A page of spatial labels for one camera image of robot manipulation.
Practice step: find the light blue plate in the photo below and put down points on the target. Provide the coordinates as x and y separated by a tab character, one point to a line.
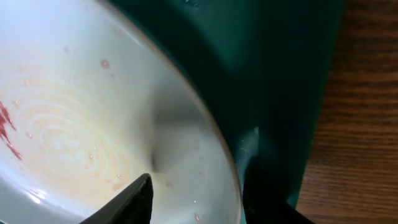
89	103

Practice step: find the teal plastic serving tray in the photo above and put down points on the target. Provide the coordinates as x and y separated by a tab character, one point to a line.
259	65

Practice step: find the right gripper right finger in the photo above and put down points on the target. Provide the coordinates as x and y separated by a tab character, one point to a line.
264	198

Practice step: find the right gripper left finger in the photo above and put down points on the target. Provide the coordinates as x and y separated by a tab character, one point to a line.
131	206

